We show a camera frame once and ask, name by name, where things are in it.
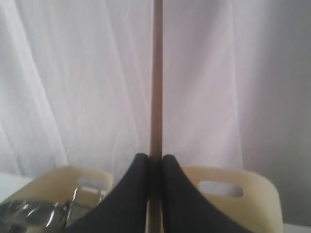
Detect large stainless steel bowl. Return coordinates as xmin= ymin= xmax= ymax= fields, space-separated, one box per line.
xmin=0 ymin=200 xmax=69 ymax=233

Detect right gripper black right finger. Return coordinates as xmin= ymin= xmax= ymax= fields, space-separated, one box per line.
xmin=162 ymin=154 xmax=243 ymax=233

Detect cream bin with circle mark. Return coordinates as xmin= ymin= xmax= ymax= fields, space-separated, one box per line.
xmin=1 ymin=166 xmax=113 ymax=228

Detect wooden chopstick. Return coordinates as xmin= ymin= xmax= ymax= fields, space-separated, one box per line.
xmin=146 ymin=0 xmax=163 ymax=233

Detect white backdrop curtain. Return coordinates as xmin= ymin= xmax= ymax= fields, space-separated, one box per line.
xmin=0 ymin=0 xmax=311 ymax=190

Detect cream bin with triangle mark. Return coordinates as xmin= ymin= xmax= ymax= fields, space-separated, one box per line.
xmin=182 ymin=166 xmax=284 ymax=233

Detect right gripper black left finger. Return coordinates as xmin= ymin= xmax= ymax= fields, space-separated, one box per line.
xmin=65 ymin=153 xmax=149 ymax=233

